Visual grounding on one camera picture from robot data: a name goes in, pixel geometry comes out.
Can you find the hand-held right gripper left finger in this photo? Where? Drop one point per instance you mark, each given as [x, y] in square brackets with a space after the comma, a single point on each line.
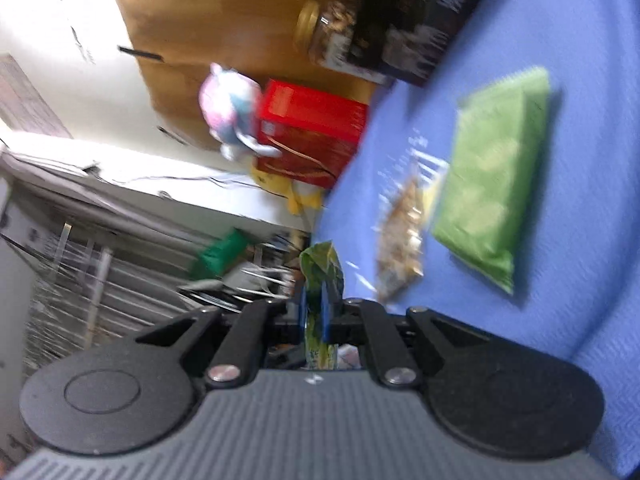
[302, 310]

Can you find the green plastic object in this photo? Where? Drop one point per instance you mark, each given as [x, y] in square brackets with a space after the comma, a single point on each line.
[220, 255]

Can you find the red gift box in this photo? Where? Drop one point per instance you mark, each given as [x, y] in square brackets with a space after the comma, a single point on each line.
[310, 130]

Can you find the wooden headboard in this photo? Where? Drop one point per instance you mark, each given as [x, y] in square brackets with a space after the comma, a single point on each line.
[200, 10]

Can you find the pink white plush toy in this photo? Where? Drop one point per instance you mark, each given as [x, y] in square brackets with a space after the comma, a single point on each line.
[230, 105]

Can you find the clear yellow-edged peanut packet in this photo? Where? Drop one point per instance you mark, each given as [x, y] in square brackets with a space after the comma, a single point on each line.
[405, 230]

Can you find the black printed carton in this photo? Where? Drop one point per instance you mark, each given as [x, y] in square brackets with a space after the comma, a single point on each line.
[425, 15]

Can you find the yellow duck plush toy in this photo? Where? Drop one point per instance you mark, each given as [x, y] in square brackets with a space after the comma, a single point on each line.
[300, 195]

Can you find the nut jar with gold lid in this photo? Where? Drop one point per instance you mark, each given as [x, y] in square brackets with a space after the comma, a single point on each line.
[330, 35]

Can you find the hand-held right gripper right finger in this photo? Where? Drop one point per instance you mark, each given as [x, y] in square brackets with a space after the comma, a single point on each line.
[325, 315]

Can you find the green snack packet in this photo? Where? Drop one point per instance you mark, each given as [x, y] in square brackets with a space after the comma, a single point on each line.
[490, 180]

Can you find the blue printed blanket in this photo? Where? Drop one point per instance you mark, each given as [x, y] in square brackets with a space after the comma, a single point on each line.
[590, 160]

